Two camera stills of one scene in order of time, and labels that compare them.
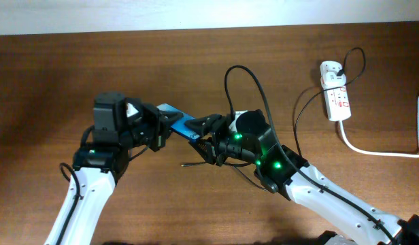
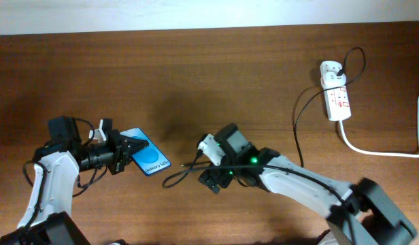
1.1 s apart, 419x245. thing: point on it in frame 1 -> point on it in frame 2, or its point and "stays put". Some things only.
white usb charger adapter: (330, 79) stays put
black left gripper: (161, 122) -> (123, 148)
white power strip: (337, 100) stays put
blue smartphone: (179, 125) -> (149, 159)
